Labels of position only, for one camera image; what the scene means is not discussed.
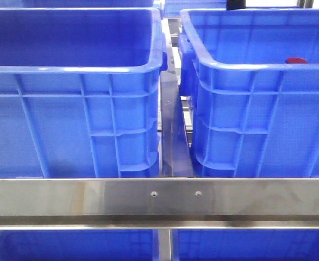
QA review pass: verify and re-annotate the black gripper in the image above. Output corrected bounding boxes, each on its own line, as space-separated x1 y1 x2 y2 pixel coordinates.
226 0 246 10

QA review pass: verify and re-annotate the red push button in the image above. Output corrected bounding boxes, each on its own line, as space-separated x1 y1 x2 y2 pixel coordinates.
285 57 308 64

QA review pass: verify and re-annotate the blue bin with buttons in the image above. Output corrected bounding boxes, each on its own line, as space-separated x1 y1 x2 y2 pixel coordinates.
0 8 166 178

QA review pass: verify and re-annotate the far blue crate top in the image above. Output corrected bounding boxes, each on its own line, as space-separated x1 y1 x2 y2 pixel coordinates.
164 0 226 17

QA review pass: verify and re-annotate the blue bin at left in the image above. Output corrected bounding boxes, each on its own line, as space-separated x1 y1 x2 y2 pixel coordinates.
179 8 319 178

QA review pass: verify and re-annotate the blue bin lower right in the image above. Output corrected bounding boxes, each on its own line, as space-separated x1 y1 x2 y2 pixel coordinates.
175 229 319 260

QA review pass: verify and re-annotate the blue bin lower left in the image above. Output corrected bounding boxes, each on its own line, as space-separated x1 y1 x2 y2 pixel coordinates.
0 230 159 260

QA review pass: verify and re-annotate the stainless steel shelf rail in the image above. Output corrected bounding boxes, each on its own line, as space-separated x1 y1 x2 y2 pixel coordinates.
0 178 319 229

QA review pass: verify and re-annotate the left rail screw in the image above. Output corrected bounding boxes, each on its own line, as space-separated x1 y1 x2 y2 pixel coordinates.
151 191 158 197

